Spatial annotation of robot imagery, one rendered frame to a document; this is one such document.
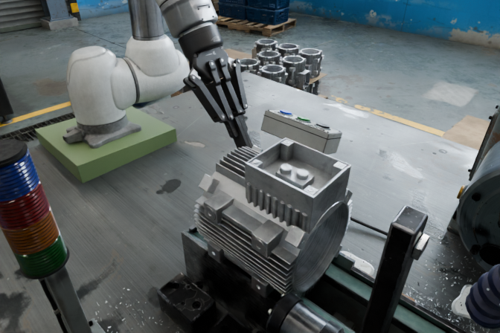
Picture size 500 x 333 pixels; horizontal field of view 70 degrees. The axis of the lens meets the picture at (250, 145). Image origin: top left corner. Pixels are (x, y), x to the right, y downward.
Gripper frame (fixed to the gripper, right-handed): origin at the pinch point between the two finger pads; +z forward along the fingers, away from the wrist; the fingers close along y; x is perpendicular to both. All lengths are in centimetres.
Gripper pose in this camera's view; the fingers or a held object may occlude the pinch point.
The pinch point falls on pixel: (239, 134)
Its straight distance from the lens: 67.9
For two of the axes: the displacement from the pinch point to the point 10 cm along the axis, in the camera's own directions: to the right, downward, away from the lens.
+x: -6.5, 1.3, 7.5
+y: 6.6, -4.0, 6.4
